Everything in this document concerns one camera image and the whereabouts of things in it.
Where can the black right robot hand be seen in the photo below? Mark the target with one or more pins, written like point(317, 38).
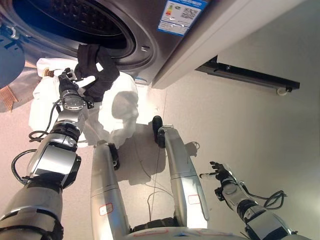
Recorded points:
point(222, 173)

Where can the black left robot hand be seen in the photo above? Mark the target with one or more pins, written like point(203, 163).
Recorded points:
point(67, 83)

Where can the black garment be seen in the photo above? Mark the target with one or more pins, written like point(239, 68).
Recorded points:
point(105, 75)

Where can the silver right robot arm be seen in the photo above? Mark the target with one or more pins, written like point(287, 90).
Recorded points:
point(262, 220)

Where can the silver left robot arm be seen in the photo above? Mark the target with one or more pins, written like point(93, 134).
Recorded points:
point(55, 160)

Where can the beige fabric laundry basket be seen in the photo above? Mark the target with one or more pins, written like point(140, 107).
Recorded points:
point(48, 72)

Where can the round washing machine door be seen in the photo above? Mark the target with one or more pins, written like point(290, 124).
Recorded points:
point(10, 62)

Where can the grey front-load washing machine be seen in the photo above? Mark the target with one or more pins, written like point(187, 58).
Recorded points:
point(155, 45)

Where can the white garment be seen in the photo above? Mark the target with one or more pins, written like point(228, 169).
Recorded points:
point(120, 82)

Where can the grey robot torso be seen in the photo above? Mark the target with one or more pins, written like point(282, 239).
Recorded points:
point(175, 233)

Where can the black right robot foot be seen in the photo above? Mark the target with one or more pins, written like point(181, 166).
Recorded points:
point(158, 130)

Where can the black robot foot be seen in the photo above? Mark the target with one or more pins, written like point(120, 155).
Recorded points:
point(158, 130)
point(114, 155)

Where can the black left robot foot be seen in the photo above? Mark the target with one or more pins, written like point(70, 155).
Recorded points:
point(114, 155)

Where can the white caster wheel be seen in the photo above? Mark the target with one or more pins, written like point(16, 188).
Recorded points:
point(281, 91)

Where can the silver left robot leg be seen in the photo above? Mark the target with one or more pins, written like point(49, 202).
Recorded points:
point(105, 190)

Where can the blue energy label sticker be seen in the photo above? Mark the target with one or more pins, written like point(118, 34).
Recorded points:
point(180, 17)

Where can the black metal frame stand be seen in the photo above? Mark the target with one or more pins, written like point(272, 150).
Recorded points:
point(250, 75)

